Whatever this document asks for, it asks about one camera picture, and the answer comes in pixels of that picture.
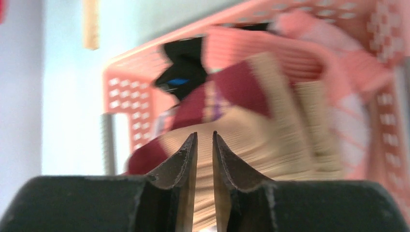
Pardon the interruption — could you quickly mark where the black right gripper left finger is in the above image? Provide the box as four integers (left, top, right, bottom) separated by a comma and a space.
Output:
146, 132, 198, 232

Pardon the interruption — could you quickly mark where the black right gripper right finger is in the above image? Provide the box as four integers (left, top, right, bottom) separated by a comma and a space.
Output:
212, 131, 274, 232

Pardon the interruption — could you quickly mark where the maroon purple striped sock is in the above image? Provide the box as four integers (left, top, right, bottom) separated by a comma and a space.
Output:
153, 53, 321, 135
128, 106, 342, 232

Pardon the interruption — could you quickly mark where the black blue white sock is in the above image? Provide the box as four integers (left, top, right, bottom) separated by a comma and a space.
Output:
153, 37, 207, 101

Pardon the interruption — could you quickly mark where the pink green patterned sock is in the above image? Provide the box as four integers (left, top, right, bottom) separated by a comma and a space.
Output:
202, 10, 393, 104

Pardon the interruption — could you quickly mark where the wooden hanger rack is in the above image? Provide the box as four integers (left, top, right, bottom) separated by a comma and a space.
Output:
82, 0, 100, 50

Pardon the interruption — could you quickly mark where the pink plastic basket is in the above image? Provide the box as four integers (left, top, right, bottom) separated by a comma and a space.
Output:
103, 0, 410, 224

